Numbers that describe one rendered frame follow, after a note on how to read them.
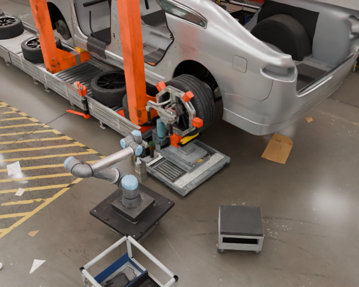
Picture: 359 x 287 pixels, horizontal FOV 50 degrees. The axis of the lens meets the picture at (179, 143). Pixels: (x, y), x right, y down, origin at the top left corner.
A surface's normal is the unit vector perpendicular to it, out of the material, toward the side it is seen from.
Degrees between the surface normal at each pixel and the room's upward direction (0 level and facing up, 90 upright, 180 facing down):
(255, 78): 90
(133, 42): 90
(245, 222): 0
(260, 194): 0
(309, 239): 0
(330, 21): 90
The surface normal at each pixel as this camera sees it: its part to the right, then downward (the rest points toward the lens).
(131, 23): 0.71, 0.42
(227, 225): -0.01, -0.79
